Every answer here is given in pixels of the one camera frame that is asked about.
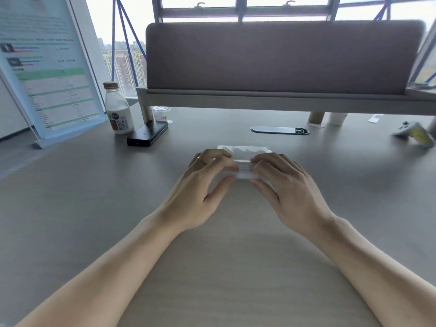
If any person's right hand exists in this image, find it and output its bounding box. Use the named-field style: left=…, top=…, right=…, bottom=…
left=249, top=153, right=336, bottom=241

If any person's left hand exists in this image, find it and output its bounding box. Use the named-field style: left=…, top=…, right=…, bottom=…
left=159, top=149, right=239, bottom=233

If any clear plastic marker case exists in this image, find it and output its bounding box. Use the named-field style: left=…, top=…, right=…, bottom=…
left=217, top=145, right=273, bottom=181

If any person's right forearm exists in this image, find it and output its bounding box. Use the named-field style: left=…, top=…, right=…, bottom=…
left=310, top=216, right=436, bottom=327

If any person's left forearm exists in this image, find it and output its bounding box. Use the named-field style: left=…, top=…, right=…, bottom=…
left=15, top=213, right=181, bottom=327

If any black rectangular power bank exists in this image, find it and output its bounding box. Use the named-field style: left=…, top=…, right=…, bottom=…
left=126, top=120, right=169, bottom=148

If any small clear jar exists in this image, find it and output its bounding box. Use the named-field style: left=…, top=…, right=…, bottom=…
left=152, top=106, right=173, bottom=125

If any white paper cup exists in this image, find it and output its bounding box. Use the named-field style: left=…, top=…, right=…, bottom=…
left=327, top=113, right=349, bottom=126

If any grey desk shelf riser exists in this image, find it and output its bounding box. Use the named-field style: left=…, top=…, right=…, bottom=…
left=136, top=86, right=436, bottom=133

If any white milk bottle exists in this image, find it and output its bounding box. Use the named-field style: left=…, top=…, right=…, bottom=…
left=103, top=81, right=135, bottom=136

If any white and yellow controller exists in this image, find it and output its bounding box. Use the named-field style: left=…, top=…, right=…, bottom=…
left=392, top=121, right=436, bottom=149

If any grey desk divider shelf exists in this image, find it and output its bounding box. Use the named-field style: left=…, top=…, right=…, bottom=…
left=145, top=20, right=426, bottom=96

